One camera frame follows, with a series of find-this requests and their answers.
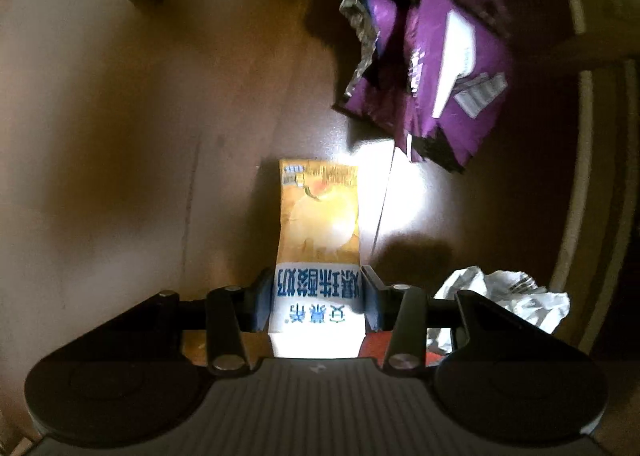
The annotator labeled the crumpled white paper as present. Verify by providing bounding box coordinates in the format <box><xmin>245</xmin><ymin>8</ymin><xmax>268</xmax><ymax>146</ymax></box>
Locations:
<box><xmin>425</xmin><ymin>266</ymin><xmax>571</xmax><ymax>355</ymax></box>

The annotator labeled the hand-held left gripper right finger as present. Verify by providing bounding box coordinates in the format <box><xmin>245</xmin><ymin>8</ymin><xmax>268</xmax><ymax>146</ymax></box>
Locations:
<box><xmin>360</xmin><ymin>265</ymin><xmax>501</xmax><ymax>380</ymax></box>

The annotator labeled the yellow white milk carton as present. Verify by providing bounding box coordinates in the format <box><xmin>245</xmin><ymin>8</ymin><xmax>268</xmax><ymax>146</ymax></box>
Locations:
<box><xmin>267</xmin><ymin>158</ymin><xmax>369</xmax><ymax>360</ymax></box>

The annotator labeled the wooden bed frame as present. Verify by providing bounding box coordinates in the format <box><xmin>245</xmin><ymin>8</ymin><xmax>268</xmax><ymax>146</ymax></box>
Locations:
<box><xmin>547</xmin><ymin>0</ymin><xmax>640</xmax><ymax>353</ymax></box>

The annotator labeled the purple snack wrapper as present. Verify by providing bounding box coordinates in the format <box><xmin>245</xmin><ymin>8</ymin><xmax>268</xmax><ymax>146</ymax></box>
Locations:
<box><xmin>333</xmin><ymin>0</ymin><xmax>514</xmax><ymax>173</ymax></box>

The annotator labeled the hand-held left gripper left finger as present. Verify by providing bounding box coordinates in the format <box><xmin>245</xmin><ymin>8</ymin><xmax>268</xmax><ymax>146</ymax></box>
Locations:
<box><xmin>145</xmin><ymin>268</ymin><xmax>276</xmax><ymax>378</ymax></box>

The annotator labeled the small red wrapper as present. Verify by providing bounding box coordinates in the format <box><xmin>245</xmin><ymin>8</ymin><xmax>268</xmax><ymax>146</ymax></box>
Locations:
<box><xmin>359</xmin><ymin>333</ymin><xmax>451</xmax><ymax>370</ymax></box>

